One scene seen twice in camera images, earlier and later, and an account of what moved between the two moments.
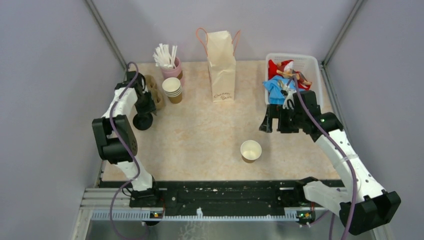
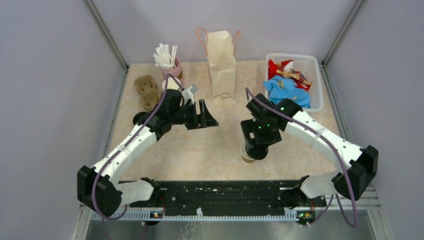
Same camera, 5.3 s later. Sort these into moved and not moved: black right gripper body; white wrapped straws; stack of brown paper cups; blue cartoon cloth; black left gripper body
Moved: black left gripper body; black right gripper body
Not moved: white wrapped straws; blue cartoon cloth; stack of brown paper cups
